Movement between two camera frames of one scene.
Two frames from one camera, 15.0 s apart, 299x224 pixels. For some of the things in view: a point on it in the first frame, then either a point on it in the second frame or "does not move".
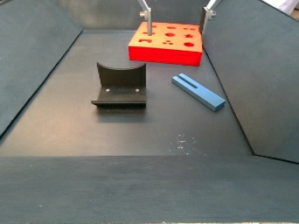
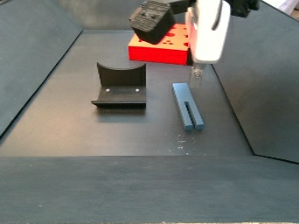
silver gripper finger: (146, 14) → (194, 74)
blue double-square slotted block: (198, 91) → (183, 95)
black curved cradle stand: (123, 87) does not move
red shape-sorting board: (174, 44) does not move
